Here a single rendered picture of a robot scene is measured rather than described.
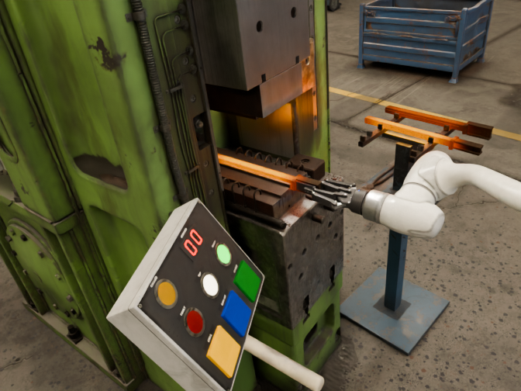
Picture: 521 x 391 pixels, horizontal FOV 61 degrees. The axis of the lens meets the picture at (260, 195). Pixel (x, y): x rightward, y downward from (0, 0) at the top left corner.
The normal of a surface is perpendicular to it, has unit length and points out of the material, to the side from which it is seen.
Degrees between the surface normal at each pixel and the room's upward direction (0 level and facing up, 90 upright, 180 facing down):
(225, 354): 60
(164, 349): 90
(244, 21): 90
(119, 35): 90
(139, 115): 90
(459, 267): 0
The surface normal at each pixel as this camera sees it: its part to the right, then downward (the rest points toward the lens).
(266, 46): 0.79, 0.27
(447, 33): -0.67, 0.46
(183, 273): 0.79, -0.38
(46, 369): -0.11, -0.83
